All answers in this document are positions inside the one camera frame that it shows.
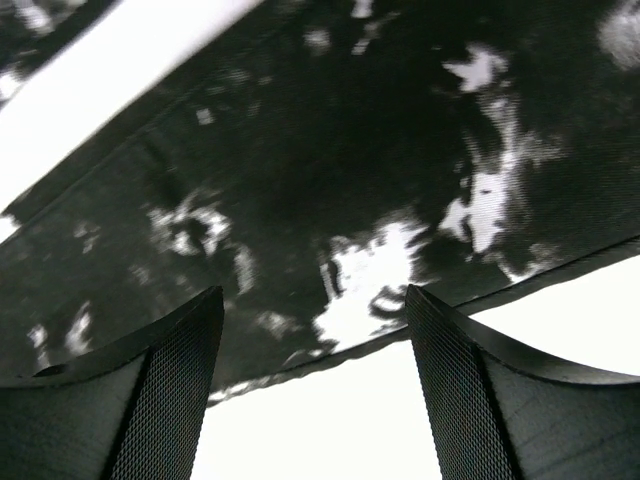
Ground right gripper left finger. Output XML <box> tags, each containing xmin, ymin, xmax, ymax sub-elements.
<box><xmin>1</xmin><ymin>287</ymin><xmax>223</xmax><ymax>480</ymax></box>

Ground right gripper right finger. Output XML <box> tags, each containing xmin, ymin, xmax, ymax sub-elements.
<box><xmin>405</xmin><ymin>285</ymin><xmax>639</xmax><ymax>480</ymax></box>

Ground black white-splattered trousers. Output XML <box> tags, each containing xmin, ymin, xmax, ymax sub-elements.
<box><xmin>1</xmin><ymin>1</ymin><xmax>639</xmax><ymax>402</ymax></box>

